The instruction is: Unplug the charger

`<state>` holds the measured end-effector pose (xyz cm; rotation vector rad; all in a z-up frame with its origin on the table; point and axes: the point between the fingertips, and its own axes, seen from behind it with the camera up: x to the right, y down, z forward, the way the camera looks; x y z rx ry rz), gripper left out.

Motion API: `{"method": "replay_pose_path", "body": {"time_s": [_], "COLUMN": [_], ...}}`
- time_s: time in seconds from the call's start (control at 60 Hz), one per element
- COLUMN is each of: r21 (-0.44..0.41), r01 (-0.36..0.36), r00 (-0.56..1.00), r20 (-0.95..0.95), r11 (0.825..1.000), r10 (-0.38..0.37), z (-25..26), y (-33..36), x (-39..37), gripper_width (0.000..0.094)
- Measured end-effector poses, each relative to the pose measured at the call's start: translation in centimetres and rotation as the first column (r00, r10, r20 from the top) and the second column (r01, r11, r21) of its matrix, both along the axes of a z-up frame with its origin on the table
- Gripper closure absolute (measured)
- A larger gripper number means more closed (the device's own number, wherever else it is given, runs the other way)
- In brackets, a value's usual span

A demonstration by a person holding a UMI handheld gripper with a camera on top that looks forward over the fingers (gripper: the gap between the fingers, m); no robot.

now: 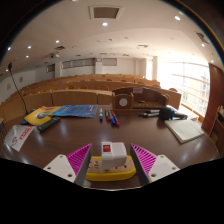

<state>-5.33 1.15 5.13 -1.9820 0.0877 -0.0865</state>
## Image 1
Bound wooden shelf unit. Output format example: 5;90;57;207
209;105;224;148

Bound wooden lecture hall desk rows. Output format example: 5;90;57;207
0;73;183;131

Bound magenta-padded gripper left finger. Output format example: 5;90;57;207
43;143;94;188

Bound black remote control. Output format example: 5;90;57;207
36;116;62;133

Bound blue booklet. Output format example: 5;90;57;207
52;104;99;119

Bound recessed ceiling lights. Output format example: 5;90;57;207
6;13;208;51

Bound wooden desk organizer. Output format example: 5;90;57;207
111;87;170;111

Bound black gooseneck microphone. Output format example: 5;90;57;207
7;61;34;126

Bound black handheld microphone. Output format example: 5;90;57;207
158;107;189;121

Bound white sign with red print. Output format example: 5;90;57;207
3;124;36;153

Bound wooden auditorium chairs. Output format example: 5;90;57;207
33;78;179;94

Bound large bright window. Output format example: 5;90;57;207
156;59;211;116

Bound large square ceiling vent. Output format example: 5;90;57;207
88;5;124;20

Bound small ceiling vent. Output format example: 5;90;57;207
195;31;210;44

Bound yellow booklet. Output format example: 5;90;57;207
24;105;63;126

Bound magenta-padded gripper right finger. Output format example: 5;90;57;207
129;143;181;187

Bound white notebook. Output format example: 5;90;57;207
164;119;205;144

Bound silver handheld microphone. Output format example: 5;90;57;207
138;109;161;118

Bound red marker pen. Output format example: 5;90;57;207
104;108;112;122
111;109;121;128

